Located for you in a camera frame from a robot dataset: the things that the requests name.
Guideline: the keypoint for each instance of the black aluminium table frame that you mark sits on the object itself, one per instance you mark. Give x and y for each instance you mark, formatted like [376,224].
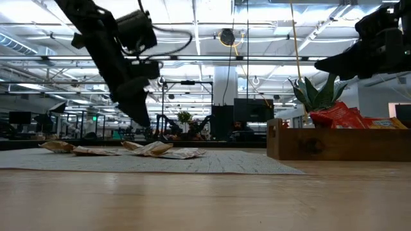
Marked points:
[208,144]

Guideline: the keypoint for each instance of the black monitor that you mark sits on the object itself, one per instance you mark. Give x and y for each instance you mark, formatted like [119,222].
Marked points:
[253,110]

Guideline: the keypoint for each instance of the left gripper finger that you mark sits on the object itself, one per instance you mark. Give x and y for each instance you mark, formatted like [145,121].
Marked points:
[131,88]
[138,112]

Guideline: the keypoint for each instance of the small green background plant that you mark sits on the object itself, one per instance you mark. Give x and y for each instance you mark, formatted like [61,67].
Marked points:
[184,117]

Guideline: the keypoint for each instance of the wooden compartment organizer box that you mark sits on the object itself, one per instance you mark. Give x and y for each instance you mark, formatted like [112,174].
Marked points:
[337,144]

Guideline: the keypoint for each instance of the red tea packet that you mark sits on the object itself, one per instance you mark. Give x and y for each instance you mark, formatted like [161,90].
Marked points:
[357,112]
[340,118]

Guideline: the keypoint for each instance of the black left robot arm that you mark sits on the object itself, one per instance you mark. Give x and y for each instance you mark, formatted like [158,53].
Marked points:
[80,16]

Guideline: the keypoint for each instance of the grey woven placemat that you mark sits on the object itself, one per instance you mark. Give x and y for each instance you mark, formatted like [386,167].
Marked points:
[192,163]

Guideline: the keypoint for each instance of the orange tea packet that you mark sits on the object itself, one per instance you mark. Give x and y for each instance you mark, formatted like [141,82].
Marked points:
[385,123]

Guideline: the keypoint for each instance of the long overhead light bar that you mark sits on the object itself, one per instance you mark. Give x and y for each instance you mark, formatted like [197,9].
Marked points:
[224,58]

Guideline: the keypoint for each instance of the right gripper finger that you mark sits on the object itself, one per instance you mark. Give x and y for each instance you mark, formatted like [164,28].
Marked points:
[340,65]

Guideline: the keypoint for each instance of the black background robot stand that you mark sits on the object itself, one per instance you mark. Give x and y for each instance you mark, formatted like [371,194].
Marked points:
[187,82]

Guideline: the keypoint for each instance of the snake plant in white pot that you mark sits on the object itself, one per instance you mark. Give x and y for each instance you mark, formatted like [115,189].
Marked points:
[316,94]

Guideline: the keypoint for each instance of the white building column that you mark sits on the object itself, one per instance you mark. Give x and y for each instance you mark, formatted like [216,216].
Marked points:
[224,83]

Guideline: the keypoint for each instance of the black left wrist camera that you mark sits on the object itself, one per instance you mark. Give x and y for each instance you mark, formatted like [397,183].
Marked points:
[136,30]

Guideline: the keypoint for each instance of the person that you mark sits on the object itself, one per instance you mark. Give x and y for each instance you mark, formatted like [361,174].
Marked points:
[239,130]
[194,130]

